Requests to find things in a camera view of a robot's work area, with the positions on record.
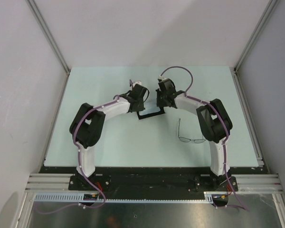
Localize black glasses case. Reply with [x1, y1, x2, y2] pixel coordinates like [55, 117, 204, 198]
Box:
[137, 107, 165, 120]

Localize blue cleaning cloth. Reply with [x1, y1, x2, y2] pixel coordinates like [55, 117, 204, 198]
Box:
[143, 103, 160, 115]

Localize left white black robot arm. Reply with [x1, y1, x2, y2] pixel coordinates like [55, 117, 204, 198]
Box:
[69, 81, 150, 190]

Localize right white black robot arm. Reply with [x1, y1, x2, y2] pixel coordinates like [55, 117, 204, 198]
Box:
[156, 76, 233, 190]

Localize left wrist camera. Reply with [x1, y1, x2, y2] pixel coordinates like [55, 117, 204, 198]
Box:
[129, 79, 142, 88]

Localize thin wire-frame glasses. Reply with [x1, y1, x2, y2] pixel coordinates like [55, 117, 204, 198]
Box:
[177, 118, 206, 144]

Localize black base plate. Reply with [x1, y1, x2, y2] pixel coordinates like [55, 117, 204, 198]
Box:
[40, 166, 268, 200]

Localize slotted cable duct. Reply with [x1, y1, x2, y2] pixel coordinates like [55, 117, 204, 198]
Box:
[34, 192, 228, 204]

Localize aluminium front rail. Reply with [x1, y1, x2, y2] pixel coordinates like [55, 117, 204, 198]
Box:
[26, 174, 284, 194]

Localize right aluminium corner post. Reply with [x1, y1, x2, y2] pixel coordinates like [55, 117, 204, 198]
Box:
[233, 0, 280, 73]

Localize aluminium corner post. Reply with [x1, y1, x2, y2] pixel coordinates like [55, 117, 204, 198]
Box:
[233, 0, 280, 73]
[25, 0, 70, 76]

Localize left aluminium corner post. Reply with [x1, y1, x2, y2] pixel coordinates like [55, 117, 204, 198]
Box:
[25, 0, 70, 76]

